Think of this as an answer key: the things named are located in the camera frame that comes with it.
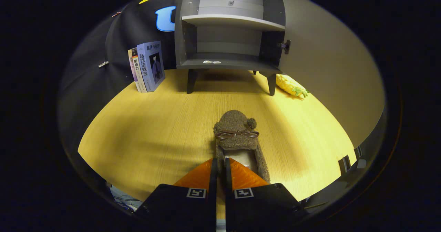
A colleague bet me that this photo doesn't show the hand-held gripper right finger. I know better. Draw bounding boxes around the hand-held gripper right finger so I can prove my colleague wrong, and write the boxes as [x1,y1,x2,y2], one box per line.
[225,158,309,232]

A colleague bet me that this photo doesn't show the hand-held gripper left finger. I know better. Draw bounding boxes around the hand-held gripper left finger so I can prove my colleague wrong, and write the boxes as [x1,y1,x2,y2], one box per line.
[134,158,218,232]

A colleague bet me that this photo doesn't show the brown fuzzy shoe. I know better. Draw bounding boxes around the brown fuzzy shoe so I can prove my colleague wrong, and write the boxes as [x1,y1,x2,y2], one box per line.
[213,110,271,184]

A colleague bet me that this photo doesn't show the beige shoe cabinet door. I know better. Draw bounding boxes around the beige shoe cabinet door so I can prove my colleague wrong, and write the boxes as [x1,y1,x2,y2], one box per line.
[277,0,386,149]

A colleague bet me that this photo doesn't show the grey shoe cabinet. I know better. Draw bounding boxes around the grey shoe cabinet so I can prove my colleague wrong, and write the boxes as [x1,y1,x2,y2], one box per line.
[174,0,287,97]

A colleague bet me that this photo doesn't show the yellow pineapple plush toy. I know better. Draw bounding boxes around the yellow pineapple plush toy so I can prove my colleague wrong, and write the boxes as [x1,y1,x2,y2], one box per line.
[275,74,310,99]

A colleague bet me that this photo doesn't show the blue book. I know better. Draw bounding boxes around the blue book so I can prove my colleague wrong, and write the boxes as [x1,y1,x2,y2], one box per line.
[136,41,166,93]

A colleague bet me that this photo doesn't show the beige spine book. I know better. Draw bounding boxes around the beige spine book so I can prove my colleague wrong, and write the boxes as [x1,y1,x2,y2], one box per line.
[132,47,148,93]

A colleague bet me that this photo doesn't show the black backdrop cloth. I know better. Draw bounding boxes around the black backdrop cloth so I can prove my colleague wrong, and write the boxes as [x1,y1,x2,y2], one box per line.
[57,0,188,157]

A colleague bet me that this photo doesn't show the dark cables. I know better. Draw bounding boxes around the dark cables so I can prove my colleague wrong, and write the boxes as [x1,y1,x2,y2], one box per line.
[110,185,143,212]

